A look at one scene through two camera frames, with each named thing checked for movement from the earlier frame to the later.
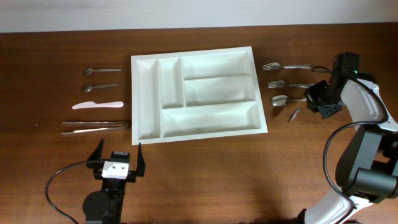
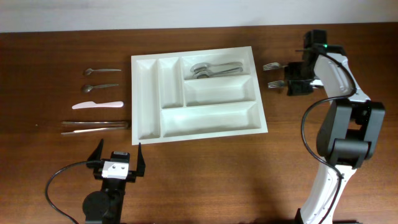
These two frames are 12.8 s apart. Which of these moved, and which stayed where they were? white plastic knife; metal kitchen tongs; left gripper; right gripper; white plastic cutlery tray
Moved: right gripper
Stayed: white plastic knife; left gripper; white plastic cutlery tray; metal kitchen tongs
